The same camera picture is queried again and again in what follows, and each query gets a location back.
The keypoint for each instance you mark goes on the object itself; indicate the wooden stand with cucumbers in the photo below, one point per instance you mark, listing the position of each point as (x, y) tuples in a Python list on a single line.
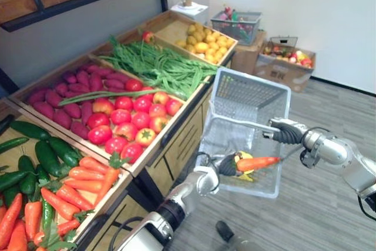
[(132, 204)]

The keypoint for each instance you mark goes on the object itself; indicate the red apple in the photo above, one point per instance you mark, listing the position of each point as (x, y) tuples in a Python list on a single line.
[(306, 62)]

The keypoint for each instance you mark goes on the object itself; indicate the long green stalk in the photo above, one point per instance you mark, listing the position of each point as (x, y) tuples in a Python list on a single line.
[(100, 94)]

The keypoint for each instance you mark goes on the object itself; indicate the red packaged item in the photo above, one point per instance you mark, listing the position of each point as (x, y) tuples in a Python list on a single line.
[(226, 13)]

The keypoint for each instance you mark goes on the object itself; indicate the yellow orange tomato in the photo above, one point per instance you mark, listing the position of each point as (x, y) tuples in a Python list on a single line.
[(145, 137)]

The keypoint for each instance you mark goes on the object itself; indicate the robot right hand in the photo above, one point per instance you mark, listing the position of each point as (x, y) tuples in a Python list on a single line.
[(289, 133)]

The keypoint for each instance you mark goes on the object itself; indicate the dark green cucumber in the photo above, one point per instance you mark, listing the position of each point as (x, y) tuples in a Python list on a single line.
[(26, 163), (11, 179), (64, 151), (48, 159), (11, 144), (29, 183), (11, 195), (42, 172), (29, 130)]

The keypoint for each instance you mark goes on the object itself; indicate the white appliance box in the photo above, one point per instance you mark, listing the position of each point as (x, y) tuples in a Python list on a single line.
[(194, 10)]

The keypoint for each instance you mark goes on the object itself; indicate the yellow item in basket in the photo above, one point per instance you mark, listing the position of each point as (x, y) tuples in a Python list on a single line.
[(246, 174)]

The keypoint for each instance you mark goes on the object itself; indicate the pale peach fruit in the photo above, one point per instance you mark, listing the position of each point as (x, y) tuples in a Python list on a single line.
[(299, 54)]

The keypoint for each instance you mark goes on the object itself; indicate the large yellow potato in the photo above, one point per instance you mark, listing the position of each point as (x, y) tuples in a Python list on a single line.
[(201, 47)]

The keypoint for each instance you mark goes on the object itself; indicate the purple sweet potato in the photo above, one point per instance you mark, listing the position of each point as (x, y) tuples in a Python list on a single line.
[(116, 90), (61, 89), (44, 110), (86, 111), (114, 84), (117, 77), (36, 97), (72, 110), (78, 87), (83, 78), (79, 130), (100, 71), (69, 78), (62, 118), (95, 82), (53, 98)]

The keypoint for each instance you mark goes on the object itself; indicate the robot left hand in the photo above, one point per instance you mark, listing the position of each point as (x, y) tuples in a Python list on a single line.
[(227, 165)]

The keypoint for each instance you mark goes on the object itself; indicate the robot right silver arm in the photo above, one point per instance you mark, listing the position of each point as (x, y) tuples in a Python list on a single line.
[(332, 148)]

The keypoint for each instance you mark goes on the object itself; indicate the white plastic shopping basket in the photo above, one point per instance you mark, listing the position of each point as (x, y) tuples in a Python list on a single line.
[(249, 190)]

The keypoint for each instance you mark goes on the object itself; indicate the orange red tomato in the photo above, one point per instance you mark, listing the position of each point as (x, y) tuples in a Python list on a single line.
[(126, 131), (161, 97), (102, 106), (158, 123)]

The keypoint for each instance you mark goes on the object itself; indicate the wooden stand with tomatoes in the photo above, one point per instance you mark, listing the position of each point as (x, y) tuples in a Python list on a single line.
[(182, 145)]

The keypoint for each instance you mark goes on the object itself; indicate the slender green cucumber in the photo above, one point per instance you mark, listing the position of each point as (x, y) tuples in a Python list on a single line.
[(47, 212)]

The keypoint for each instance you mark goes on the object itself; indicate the large cardboard box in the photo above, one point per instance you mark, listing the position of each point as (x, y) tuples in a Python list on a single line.
[(279, 71)]

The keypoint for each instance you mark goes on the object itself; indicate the robot dark foot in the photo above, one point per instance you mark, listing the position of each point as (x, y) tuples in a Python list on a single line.
[(224, 230)]

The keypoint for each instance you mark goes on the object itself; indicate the robot left silver arm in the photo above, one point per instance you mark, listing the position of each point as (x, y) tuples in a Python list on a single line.
[(182, 198)]

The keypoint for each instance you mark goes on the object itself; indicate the small cardboard box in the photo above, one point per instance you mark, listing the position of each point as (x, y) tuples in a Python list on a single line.
[(245, 57)]

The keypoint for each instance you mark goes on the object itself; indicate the pale potato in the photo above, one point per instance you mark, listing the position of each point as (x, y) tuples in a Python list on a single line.
[(201, 55)]

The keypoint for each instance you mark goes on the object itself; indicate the orange carrot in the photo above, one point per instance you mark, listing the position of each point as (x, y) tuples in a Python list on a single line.
[(60, 204), (17, 236), (10, 218), (2, 212), (86, 173), (39, 237), (255, 163), (67, 226), (32, 218), (107, 182), (73, 197), (83, 185), (94, 164)]

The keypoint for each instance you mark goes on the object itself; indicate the green long bean bunch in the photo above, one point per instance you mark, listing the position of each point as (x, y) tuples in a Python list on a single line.
[(164, 66)]

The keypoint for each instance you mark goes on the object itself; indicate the grey plastic basket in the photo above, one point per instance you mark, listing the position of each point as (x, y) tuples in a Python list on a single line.
[(235, 24)]

